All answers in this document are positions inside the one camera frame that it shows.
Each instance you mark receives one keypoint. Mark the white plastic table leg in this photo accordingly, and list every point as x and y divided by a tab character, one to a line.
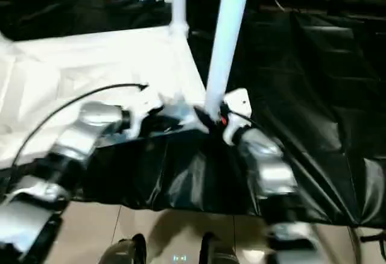
228	35
178	2

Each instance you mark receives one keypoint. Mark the white plastic table top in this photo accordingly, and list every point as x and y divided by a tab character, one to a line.
72	71

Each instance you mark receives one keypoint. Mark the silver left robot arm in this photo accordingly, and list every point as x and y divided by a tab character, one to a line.
78	143

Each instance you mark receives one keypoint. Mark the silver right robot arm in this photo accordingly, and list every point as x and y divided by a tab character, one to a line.
268	167

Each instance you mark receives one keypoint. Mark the black work mat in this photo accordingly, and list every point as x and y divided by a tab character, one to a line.
313	95

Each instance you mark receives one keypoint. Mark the black left robot foot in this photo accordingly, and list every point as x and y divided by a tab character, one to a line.
123	252

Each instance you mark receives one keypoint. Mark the black metal stand leg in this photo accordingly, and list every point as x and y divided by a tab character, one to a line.
373	237

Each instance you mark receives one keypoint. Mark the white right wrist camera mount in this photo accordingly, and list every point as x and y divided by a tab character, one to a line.
236	108

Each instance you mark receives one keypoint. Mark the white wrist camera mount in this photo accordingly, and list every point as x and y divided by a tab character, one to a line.
148	108
236	108

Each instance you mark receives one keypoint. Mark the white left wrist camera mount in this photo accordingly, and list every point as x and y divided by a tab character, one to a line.
148	108

